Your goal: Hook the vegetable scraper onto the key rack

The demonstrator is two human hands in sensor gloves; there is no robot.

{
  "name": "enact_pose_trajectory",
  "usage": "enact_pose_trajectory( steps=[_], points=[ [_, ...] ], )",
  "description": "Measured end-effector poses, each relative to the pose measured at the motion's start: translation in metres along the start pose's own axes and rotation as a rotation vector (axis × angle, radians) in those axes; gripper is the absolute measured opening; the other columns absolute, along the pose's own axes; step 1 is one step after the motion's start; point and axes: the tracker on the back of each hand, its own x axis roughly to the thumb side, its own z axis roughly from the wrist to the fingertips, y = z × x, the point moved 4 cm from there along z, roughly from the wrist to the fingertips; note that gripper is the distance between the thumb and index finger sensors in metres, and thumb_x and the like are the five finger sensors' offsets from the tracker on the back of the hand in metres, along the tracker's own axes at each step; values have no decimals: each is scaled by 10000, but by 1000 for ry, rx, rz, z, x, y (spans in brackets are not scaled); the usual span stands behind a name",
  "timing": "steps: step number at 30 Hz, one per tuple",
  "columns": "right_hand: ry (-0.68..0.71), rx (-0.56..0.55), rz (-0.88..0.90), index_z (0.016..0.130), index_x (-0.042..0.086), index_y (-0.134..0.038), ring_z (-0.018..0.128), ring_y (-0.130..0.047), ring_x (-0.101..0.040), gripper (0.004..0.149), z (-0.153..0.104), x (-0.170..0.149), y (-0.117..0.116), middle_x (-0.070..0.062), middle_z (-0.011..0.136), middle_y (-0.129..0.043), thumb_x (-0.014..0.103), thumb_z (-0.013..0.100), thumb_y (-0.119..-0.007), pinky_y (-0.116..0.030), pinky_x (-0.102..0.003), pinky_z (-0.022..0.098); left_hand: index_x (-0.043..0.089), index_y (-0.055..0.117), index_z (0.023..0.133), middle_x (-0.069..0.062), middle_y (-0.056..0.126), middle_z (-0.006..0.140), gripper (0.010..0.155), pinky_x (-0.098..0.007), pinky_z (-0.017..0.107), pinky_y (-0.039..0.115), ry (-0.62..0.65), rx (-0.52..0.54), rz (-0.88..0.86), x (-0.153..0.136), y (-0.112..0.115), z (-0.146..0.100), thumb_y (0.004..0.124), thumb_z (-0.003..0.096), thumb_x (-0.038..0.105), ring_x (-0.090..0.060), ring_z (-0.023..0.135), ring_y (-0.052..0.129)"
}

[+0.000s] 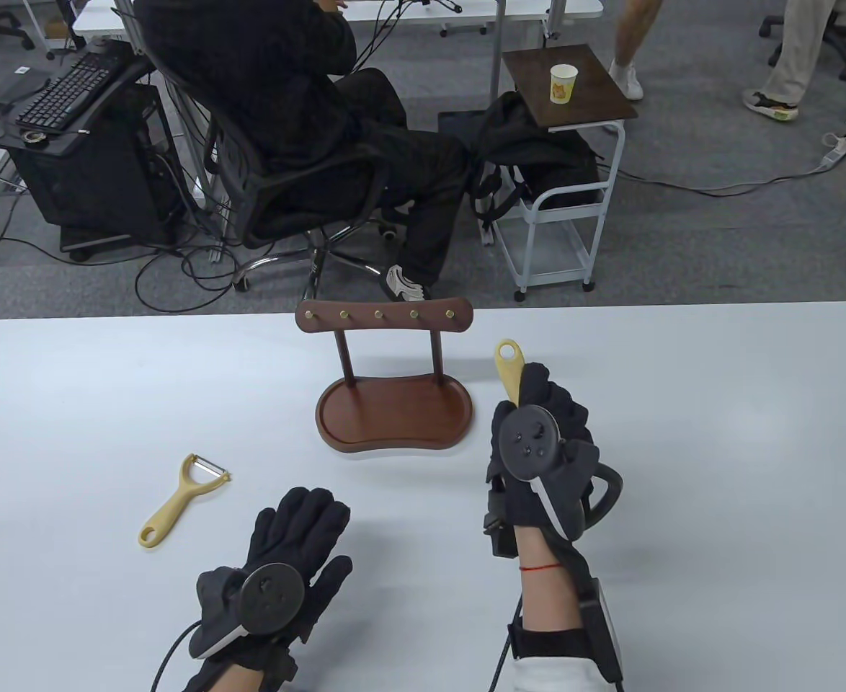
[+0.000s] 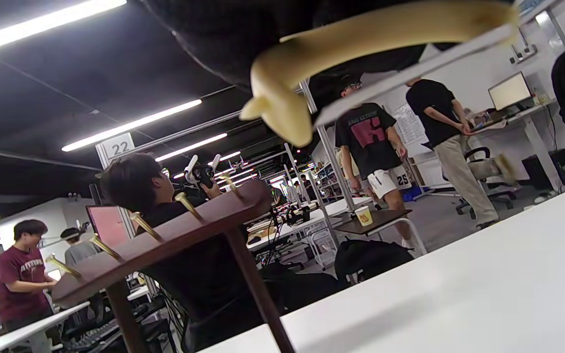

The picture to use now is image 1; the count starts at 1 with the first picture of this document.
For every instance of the yellow vegetable scraper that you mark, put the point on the yellow vegetable scraper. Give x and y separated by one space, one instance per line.
171 508
509 371

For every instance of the person's left hand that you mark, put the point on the person's left hand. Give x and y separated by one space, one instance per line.
300 526

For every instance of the person's right hand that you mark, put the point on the person's right hand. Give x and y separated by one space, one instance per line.
560 411

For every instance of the white power strip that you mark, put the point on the white power strip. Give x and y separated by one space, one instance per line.
841 149

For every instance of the black left hand controller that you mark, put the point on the black left hand controller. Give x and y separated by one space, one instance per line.
272 595

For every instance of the black backpack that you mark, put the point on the black backpack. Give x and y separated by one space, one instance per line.
531 158

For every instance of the black mesh office chair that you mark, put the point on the black mesh office chair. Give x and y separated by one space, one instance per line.
286 194

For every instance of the white paper cup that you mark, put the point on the white paper cup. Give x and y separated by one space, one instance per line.
563 86

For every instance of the person's left forearm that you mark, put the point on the person's left forearm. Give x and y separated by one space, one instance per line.
228 681

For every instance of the black computer cart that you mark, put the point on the black computer cart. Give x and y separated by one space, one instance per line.
91 180

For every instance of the black hand controller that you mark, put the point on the black hand controller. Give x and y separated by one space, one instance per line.
272 595
531 440

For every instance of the black keyboard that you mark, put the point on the black keyboard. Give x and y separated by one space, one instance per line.
70 90

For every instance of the person's right forearm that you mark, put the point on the person's right forearm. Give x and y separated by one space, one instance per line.
545 605

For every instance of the white desk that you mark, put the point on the white desk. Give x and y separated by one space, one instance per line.
524 7

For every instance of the black right hand controller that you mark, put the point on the black right hand controller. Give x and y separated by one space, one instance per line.
531 440

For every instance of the black sensor box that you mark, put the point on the black sensor box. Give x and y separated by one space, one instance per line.
284 667
501 533

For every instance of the white side table wood top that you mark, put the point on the white side table wood top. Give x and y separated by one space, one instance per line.
589 79

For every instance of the brown wooden key rack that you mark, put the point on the brown wooden key rack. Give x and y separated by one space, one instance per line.
394 422

